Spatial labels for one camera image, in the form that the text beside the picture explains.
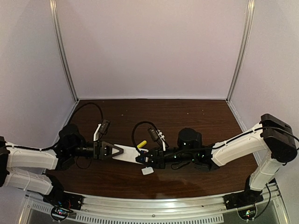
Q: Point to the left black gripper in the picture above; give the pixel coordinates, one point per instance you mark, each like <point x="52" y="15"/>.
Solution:
<point x="97" y="150"/>

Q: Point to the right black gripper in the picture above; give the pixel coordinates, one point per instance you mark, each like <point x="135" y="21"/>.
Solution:
<point x="153" y="157"/>

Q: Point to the white battery cover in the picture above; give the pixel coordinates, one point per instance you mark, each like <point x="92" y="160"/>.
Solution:
<point x="147" y="170"/>

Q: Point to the white remote control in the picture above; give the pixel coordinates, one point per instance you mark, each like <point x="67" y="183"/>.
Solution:
<point x="129" y="154"/>

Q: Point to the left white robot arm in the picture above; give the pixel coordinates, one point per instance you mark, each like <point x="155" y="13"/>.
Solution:
<point x="15" y="160"/>

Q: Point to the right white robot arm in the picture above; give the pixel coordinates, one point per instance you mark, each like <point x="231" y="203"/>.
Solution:
<point x="270" y="134"/>

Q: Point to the yellow handled screwdriver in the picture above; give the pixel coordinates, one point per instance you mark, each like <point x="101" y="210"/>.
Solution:
<point x="142" y="144"/>

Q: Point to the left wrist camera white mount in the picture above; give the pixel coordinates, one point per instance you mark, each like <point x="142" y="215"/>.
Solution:
<point x="101" y="130"/>

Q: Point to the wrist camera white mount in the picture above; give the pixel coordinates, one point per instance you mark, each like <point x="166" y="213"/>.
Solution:
<point x="158" y="137"/>
<point x="101" y="130"/>

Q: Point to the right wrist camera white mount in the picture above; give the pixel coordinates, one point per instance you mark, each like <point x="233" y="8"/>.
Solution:
<point x="158" y="137"/>

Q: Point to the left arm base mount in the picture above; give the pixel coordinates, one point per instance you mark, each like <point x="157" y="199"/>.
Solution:
<point x="64" y="204"/>

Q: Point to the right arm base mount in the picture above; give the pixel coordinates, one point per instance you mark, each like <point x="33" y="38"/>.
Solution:
<point x="245" y="203"/>

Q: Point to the left aluminium frame post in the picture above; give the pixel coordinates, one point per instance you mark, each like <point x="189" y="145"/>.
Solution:
<point x="61" y="49"/>

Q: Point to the aluminium frame post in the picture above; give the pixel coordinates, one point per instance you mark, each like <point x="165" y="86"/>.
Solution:
<point x="61" y="49"/>
<point x="249" y="16"/>

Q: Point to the right aluminium frame post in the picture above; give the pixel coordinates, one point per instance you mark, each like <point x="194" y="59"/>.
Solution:
<point x="249" y="16"/>

